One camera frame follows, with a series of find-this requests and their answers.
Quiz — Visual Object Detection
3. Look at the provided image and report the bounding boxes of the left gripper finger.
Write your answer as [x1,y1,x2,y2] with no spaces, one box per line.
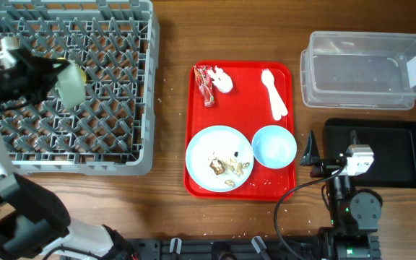
[23,81,56,106]
[41,58,71,74]

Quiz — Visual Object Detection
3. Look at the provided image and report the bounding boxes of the yellow plastic cup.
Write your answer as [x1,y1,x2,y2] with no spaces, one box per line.
[57,58,87,83]

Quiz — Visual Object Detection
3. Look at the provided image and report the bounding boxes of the green bowl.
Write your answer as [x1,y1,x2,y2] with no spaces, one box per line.
[56,79,86,110]

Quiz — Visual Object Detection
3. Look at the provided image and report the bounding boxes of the light blue bowl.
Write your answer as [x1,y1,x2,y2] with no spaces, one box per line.
[251,125,298,169]

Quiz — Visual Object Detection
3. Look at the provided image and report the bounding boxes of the white plastic fork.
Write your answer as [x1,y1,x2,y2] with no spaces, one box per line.
[261,69,288,117]

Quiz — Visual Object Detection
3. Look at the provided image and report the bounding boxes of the light blue plate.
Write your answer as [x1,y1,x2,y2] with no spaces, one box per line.
[186,126,254,193]

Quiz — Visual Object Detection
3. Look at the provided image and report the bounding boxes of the white napkin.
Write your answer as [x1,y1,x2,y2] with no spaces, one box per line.
[207,66,233,93]

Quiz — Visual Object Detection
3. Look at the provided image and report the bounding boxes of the red snack wrapper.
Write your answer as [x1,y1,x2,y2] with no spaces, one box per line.
[194,65,215,108]

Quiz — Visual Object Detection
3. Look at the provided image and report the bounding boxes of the white plastic spoon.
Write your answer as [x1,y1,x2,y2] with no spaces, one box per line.
[269,95,282,121]

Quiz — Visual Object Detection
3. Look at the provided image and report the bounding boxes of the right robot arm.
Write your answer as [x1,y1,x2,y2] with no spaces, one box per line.
[300,132,383,259]

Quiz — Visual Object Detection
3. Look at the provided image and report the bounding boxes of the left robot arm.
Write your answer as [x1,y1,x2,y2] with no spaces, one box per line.
[0,48,139,259]

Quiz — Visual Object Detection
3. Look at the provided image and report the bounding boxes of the grey plastic dishwasher rack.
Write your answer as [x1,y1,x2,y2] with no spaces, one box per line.
[0,0,160,176]

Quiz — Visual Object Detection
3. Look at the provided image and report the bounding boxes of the black plastic tray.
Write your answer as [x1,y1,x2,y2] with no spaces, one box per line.
[324,118,416,189]

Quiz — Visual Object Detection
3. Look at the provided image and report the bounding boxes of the clear plastic bin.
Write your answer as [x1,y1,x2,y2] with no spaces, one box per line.
[300,31,416,111]

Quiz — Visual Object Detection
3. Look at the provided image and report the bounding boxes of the red plastic tray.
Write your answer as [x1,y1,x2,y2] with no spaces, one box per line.
[183,60,296,202]

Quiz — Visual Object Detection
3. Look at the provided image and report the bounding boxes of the food scraps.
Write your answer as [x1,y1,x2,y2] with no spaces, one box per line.
[208,151,251,188]

